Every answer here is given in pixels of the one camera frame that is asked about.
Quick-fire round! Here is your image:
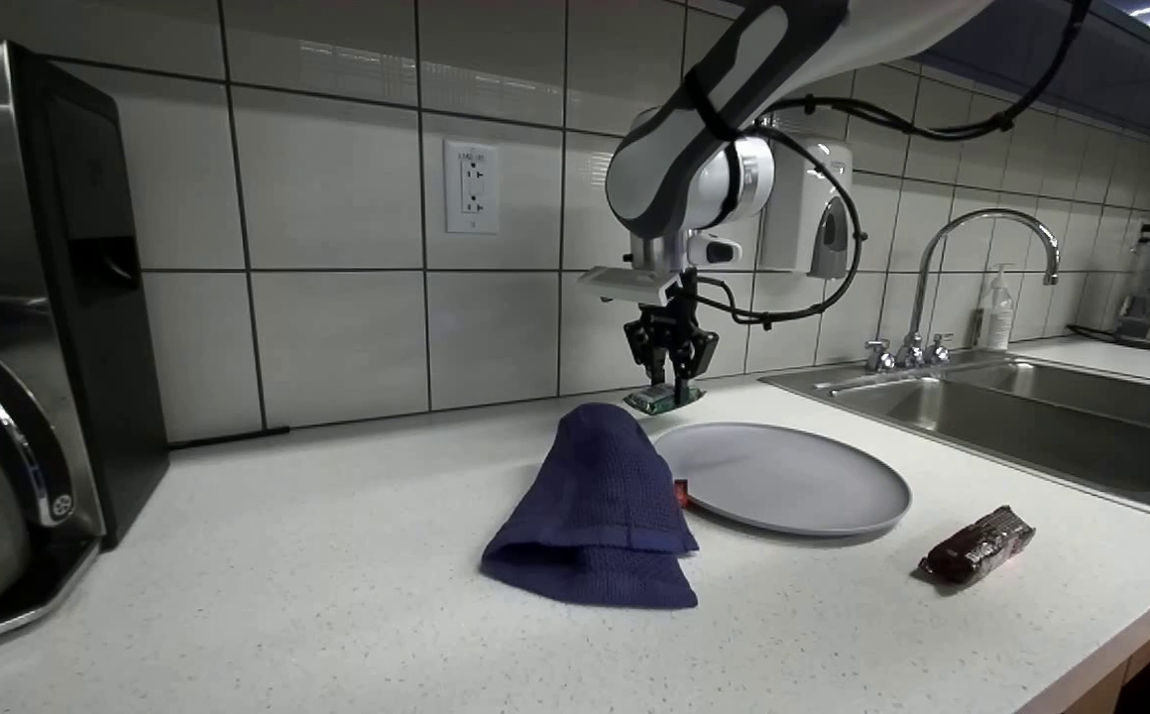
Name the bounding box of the grey round plate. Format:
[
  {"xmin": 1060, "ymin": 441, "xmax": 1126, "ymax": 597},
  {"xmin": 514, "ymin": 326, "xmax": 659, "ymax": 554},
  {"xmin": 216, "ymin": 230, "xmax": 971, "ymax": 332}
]
[{"xmin": 649, "ymin": 416, "xmax": 916, "ymax": 544}]

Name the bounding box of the white wall outlet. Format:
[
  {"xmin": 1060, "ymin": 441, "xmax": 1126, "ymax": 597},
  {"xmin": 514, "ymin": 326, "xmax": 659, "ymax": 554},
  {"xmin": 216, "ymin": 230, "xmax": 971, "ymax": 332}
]
[{"xmin": 445, "ymin": 141, "xmax": 503, "ymax": 240}]

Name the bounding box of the clear soap bottle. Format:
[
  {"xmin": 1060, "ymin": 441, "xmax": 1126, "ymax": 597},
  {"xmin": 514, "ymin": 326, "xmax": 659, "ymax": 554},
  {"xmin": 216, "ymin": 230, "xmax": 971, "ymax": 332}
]
[{"xmin": 967, "ymin": 265, "xmax": 1019, "ymax": 353}]

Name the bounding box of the stainless steel sink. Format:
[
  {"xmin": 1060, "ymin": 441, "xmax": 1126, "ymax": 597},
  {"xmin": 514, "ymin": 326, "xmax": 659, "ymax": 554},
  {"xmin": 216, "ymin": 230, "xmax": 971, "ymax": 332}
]
[{"xmin": 761, "ymin": 351, "xmax": 1150, "ymax": 521}]

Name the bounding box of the white wall soap dispenser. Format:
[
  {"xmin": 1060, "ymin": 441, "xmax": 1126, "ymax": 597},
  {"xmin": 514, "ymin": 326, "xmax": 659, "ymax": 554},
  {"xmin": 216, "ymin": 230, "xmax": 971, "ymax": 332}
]
[{"xmin": 758, "ymin": 135, "xmax": 860, "ymax": 283}]

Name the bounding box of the dark blue waffle towel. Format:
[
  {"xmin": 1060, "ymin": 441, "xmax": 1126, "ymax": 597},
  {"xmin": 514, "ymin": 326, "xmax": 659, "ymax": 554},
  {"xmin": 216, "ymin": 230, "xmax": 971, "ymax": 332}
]
[{"xmin": 477, "ymin": 401, "xmax": 701, "ymax": 614}]

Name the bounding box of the chrome gooseneck faucet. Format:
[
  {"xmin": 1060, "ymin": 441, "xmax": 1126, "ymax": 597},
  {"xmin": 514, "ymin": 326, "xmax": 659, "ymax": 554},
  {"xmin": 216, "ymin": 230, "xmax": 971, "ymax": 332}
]
[{"xmin": 860, "ymin": 201, "xmax": 1066, "ymax": 376}]

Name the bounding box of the brown snack bar wrapper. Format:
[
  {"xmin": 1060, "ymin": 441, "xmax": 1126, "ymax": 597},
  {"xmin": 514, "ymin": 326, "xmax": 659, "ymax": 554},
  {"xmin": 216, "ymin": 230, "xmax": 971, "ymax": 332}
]
[{"xmin": 913, "ymin": 499, "xmax": 1038, "ymax": 593}]

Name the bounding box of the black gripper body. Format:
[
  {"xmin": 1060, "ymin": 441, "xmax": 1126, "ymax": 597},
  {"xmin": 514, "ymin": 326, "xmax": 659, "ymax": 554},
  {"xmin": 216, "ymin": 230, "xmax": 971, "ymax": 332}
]
[{"xmin": 639, "ymin": 269, "xmax": 716, "ymax": 342}]

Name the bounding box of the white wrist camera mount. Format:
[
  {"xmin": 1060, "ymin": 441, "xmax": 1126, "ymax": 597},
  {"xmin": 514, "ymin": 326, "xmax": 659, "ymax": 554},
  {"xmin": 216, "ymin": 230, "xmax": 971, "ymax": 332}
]
[{"xmin": 575, "ymin": 257, "xmax": 679, "ymax": 311}]

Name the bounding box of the black stainless countertop oven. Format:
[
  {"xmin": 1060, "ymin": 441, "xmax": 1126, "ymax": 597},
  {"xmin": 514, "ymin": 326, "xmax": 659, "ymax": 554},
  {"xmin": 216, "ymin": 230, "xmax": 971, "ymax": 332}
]
[{"xmin": 0, "ymin": 33, "xmax": 170, "ymax": 663}]

